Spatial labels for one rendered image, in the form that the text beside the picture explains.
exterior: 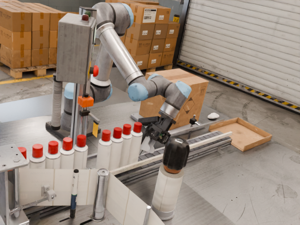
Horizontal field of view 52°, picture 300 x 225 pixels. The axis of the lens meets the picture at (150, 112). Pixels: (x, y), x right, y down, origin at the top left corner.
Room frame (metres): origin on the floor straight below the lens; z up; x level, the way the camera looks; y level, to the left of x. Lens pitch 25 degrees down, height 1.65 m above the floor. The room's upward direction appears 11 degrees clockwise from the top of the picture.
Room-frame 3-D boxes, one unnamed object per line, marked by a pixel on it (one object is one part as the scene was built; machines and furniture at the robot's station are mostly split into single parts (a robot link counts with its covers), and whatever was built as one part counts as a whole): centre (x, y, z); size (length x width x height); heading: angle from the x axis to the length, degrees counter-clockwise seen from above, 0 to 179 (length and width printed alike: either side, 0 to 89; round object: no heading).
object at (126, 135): (1.08, 0.08, 0.98); 0.05 x 0.05 x 0.20
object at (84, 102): (1.01, 0.22, 1.05); 0.10 x 0.04 x 0.33; 44
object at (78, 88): (1.09, 0.27, 1.16); 0.04 x 0.04 x 0.67; 44
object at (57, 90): (0.97, 0.33, 1.18); 0.04 x 0.04 x 0.21
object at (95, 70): (0.96, 0.21, 1.33); 0.04 x 0.03 x 0.04; 9
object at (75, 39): (1.00, 0.28, 1.38); 0.17 x 0.10 x 0.19; 9
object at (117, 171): (1.19, -0.09, 0.91); 1.07 x 0.01 x 0.02; 134
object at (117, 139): (1.04, 0.11, 0.98); 0.05 x 0.05 x 0.20
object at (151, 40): (5.47, 0.41, 0.57); 1.20 x 0.85 x 1.14; 145
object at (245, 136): (1.71, -0.57, 0.85); 0.30 x 0.26 x 0.04; 134
